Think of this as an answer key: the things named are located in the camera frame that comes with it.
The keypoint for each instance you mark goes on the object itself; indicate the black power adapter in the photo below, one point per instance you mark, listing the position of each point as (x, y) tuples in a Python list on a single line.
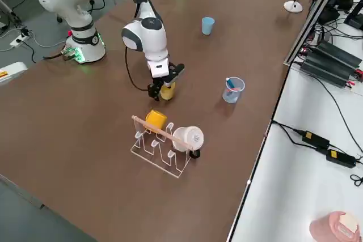
[(340, 157), (314, 139)]

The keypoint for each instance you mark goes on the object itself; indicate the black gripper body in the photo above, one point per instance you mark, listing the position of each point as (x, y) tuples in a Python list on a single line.
[(175, 72)]

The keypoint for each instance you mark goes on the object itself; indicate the blue pen in beaker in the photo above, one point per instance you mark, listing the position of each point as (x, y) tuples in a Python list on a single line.
[(230, 82)]

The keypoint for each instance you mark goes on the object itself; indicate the white printed mug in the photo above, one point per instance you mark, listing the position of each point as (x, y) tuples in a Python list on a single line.
[(189, 137)]

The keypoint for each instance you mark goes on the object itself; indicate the small black round object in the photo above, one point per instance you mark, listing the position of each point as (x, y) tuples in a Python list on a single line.
[(195, 154)]

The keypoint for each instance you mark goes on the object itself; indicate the black finned power supply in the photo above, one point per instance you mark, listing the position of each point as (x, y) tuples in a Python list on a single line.
[(330, 63)]

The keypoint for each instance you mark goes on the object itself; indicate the pink tumbler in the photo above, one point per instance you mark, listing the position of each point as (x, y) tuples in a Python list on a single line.
[(326, 228)]

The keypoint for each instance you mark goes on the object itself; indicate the aluminium frame post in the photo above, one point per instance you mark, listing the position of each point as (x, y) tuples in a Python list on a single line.
[(312, 18)]

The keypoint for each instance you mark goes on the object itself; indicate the clear acrylic mug rack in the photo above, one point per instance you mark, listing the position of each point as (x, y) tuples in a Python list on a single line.
[(158, 130)]

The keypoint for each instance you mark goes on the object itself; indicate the clear plastic beaker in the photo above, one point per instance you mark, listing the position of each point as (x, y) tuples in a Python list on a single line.
[(233, 94)]

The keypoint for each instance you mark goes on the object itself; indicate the yellow mug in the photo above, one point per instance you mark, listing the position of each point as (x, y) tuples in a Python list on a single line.
[(155, 121)]

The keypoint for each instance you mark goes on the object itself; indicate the pink pen in beaker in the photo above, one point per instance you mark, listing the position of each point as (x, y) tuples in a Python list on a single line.
[(234, 90)]

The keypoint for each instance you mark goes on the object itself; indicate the white device housing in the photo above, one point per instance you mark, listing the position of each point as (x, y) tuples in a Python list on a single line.
[(11, 72)]

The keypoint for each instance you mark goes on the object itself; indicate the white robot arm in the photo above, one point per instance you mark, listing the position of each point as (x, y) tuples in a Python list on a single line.
[(150, 40)]

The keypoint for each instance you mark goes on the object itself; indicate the yellow plastic cup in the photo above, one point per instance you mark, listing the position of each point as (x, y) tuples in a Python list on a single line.
[(168, 92)]

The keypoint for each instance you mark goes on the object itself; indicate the white power strip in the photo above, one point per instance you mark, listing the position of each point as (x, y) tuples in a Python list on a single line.
[(20, 40)]

